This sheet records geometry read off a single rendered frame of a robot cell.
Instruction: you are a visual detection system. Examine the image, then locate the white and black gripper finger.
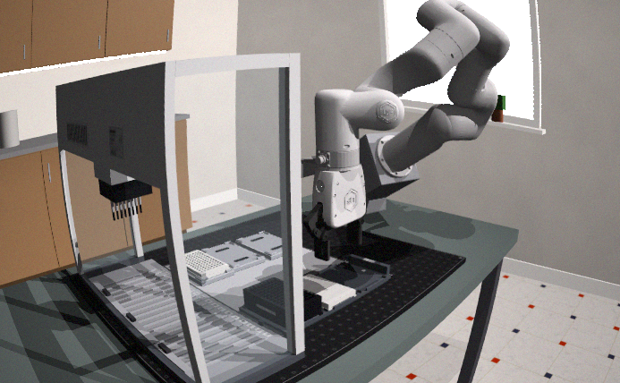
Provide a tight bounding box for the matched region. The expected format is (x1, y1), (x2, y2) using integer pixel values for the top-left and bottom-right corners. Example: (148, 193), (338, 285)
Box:
(347, 197), (369, 245)
(303, 202), (332, 261)

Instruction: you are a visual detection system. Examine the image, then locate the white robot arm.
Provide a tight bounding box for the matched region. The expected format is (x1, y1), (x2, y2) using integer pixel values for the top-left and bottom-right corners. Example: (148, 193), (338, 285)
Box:
(301, 0), (510, 178)

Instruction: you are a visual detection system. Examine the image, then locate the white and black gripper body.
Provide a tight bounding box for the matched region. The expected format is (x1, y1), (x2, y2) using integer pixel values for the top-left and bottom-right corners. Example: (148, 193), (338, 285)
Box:
(312, 164), (366, 228)

